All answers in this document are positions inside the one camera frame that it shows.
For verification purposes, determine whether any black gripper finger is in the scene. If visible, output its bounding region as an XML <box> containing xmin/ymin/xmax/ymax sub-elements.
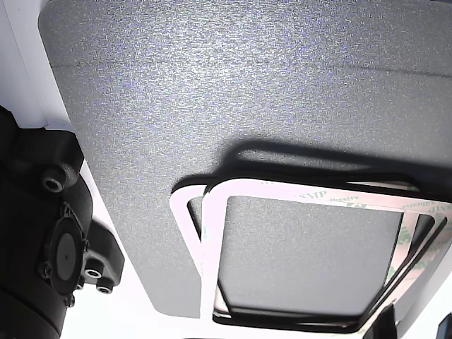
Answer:
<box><xmin>367</xmin><ymin>302</ymin><xmax>400</xmax><ymax>339</ymax></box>
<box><xmin>437</xmin><ymin>316</ymin><xmax>452</xmax><ymax>339</ymax></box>

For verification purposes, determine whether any rectangular frame with adhesive liner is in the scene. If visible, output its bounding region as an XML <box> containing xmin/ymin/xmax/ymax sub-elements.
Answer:
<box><xmin>208</xmin><ymin>143</ymin><xmax>452</xmax><ymax>206</ymax></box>
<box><xmin>199</xmin><ymin>177</ymin><xmax>452</xmax><ymax>335</ymax></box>

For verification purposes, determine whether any dark gray textured mat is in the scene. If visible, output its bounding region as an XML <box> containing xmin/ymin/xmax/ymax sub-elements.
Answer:
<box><xmin>37</xmin><ymin>0</ymin><xmax>452</xmax><ymax>321</ymax></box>

